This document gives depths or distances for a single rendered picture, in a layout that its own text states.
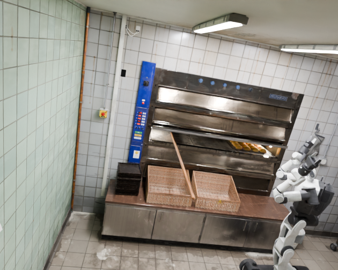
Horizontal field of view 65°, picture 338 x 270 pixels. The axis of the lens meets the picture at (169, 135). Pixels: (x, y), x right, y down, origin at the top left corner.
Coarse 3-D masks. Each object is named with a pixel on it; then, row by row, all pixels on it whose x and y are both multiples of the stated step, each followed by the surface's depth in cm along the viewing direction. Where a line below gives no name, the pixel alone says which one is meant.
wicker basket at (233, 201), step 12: (192, 180) 358; (204, 180) 363; (216, 180) 365; (228, 180) 367; (204, 192) 363; (216, 192) 366; (228, 192) 368; (204, 204) 325; (216, 204) 326; (228, 204) 327
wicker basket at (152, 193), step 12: (156, 168) 352; (168, 168) 355; (156, 180) 353; (168, 180) 356; (180, 180) 359; (156, 192) 312; (168, 192) 345; (180, 192) 351; (168, 204) 319; (180, 204) 321
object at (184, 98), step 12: (168, 96) 327; (180, 96) 330; (192, 96) 332; (204, 96) 334; (216, 96) 336; (204, 108) 332; (216, 108) 336; (228, 108) 338; (240, 108) 341; (252, 108) 343; (264, 108) 346; (276, 108) 348; (288, 108) 350; (276, 120) 346; (288, 120) 350
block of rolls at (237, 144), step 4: (232, 144) 394; (236, 144) 385; (240, 144) 396; (244, 144) 388; (248, 144) 397; (252, 144) 397; (256, 144) 406; (236, 148) 378; (240, 148) 376; (244, 148) 379; (248, 148) 377; (252, 148) 388; (256, 148) 380; (260, 148) 389; (264, 152) 382
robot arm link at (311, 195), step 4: (300, 192) 235; (304, 192) 234; (308, 192) 233; (312, 192) 232; (316, 192) 233; (304, 196) 233; (308, 196) 232; (312, 196) 231; (316, 196) 231; (308, 200) 233; (312, 200) 231; (316, 200) 230
